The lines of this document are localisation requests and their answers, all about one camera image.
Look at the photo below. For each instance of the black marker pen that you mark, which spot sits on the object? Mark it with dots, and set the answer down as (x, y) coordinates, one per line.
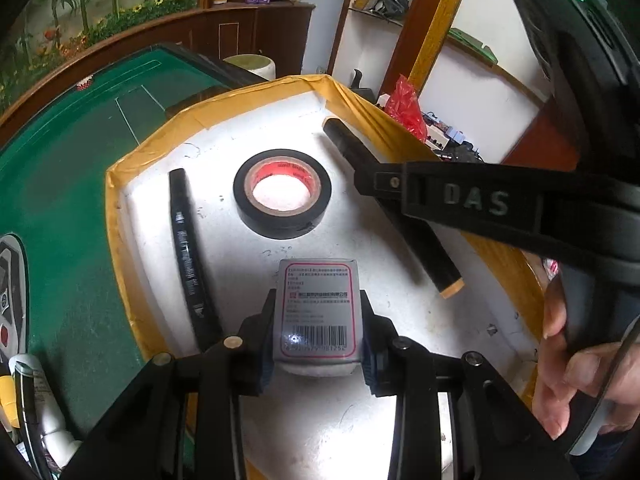
(187, 240)

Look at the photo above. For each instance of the white foam tray yellow tape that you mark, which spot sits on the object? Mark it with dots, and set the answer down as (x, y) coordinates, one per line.
(360, 240)

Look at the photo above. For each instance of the white labelled charger block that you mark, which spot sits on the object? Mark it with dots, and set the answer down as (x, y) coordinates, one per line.
(317, 305)

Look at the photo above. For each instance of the person's right hand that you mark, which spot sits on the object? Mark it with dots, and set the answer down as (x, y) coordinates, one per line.
(555, 390)

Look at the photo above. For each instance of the reddish wooden tv cabinet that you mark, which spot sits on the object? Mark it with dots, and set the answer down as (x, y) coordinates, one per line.
(545, 140)

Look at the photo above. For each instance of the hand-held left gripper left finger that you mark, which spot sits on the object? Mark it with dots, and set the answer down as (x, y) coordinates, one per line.
(266, 350)

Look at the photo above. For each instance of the pale round stool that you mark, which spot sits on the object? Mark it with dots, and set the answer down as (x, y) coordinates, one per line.
(250, 65)

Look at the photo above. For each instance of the curved wooden cabinet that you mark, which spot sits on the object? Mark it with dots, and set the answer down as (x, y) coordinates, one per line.
(225, 30)

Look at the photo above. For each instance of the black tape roll red core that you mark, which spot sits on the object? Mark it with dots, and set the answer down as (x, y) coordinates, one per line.
(280, 225)

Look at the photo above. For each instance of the tan small box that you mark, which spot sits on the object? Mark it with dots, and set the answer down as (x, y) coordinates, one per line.
(364, 3)

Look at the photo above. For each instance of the round table control panel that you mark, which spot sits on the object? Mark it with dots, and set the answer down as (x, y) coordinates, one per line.
(7, 300)

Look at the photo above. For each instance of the red plastic bag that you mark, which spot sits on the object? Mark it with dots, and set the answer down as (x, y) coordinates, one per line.
(407, 110)

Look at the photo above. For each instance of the white power strip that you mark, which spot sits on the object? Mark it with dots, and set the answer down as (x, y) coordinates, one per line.
(445, 135)

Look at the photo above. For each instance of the curved glass wall shelf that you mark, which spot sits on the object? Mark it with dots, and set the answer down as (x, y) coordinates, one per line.
(500, 67)
(375, 17)

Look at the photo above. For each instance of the small red white cap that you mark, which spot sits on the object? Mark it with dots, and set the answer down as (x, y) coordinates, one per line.
(84, 83)

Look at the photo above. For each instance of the gold trimmed wooden pillar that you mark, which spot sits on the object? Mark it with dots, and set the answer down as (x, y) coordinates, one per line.
(435, 10)

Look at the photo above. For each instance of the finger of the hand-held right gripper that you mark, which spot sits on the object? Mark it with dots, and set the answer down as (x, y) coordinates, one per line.
(500, 210)

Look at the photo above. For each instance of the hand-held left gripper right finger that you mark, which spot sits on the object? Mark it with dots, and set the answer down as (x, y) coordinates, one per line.
(370, 355)

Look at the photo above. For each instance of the green flat box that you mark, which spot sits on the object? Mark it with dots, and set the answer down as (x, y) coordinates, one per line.
(472, 45)

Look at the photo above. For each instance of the artificial flower bamboo display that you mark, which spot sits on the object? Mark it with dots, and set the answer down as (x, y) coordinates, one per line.
(75, 5)

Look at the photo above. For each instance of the white bottle green leaf label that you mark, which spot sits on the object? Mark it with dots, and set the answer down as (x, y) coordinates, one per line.
(50, 410)

